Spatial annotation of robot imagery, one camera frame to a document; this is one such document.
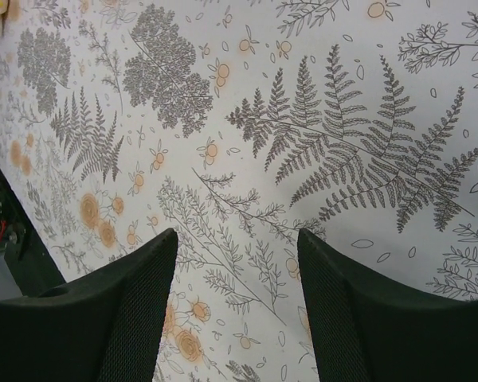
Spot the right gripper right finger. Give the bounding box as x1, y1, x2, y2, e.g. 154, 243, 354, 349
297, 229, 478, 381

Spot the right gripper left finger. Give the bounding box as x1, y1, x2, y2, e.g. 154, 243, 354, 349
39, 228, 179, 382

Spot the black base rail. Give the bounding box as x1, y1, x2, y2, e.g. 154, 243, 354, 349
0, 170, 65, 299

